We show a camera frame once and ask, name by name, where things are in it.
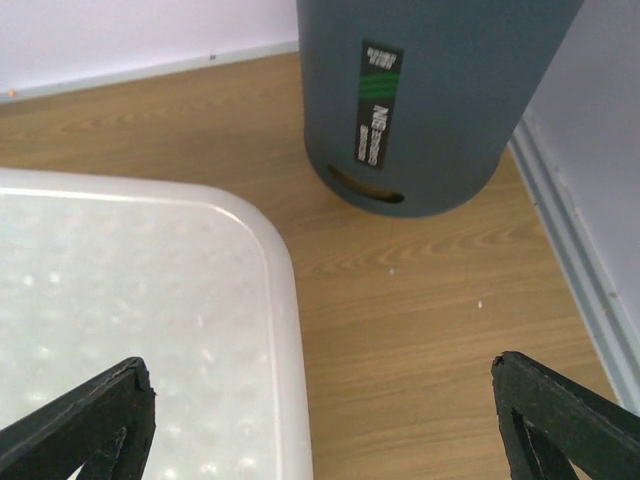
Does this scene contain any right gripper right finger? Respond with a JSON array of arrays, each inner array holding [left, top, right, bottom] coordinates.
[[491, 351, 639, 479]]

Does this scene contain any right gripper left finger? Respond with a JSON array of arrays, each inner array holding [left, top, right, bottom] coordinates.
[[1, 357, 156, 479]]

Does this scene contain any translucent white wash basin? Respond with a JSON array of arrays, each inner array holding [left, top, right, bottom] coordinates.
[[1, 169, 313, 479]]

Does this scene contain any dark grey round bin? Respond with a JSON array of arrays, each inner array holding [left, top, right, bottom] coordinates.
[[297, 1, 581, 218]]

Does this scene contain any right aluminium frame post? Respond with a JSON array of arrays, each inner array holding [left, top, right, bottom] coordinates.
[[508, 116, 639, 414]]

